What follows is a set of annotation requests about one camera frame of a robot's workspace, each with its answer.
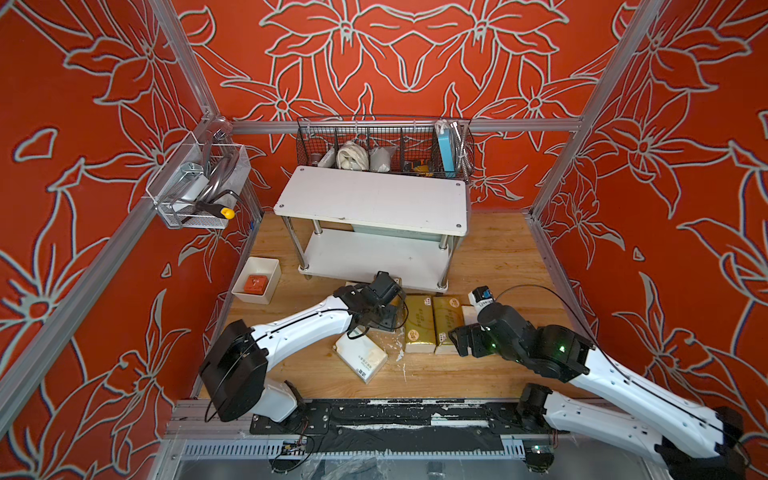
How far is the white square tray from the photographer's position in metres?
0.92

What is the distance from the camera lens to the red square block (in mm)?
919

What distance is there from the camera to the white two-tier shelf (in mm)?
732

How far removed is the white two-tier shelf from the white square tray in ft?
0.32
